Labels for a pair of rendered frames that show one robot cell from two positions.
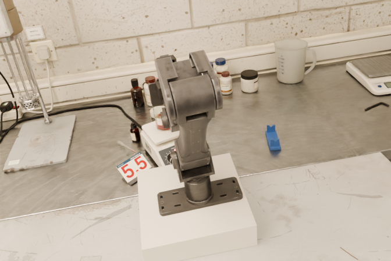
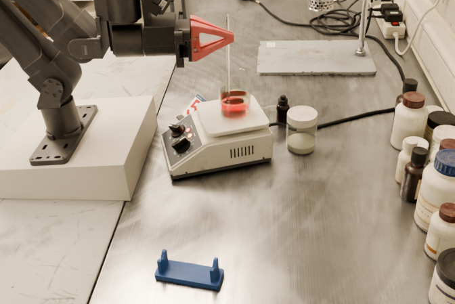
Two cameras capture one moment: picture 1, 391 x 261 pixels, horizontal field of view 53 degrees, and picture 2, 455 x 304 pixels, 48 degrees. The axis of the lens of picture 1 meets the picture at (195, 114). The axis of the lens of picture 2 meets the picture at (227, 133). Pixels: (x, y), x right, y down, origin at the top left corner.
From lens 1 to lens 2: 1.39 m
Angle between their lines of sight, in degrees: 83
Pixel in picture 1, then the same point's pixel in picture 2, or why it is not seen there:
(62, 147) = (287, 68)
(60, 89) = (424, 38)
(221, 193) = (49, 145)
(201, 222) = (30, 134)
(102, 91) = (438, 81)
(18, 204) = not seen: hidden behind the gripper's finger
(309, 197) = (15, 273)
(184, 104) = not seen: outside the picture
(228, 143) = (216, 214)
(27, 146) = (301, 47)
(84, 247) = (103, 93)
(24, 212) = not seen: hidden behind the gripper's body
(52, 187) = (211, 71)
